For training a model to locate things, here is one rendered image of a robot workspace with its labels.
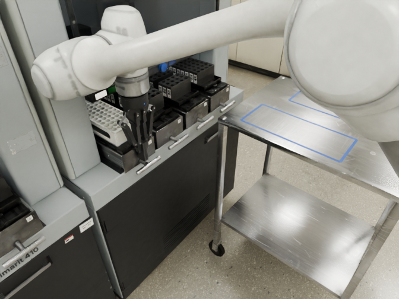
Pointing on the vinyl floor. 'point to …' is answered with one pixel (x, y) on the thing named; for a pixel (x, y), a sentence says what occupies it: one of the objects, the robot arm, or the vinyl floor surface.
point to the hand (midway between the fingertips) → (142, 150)
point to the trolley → (336, 233)
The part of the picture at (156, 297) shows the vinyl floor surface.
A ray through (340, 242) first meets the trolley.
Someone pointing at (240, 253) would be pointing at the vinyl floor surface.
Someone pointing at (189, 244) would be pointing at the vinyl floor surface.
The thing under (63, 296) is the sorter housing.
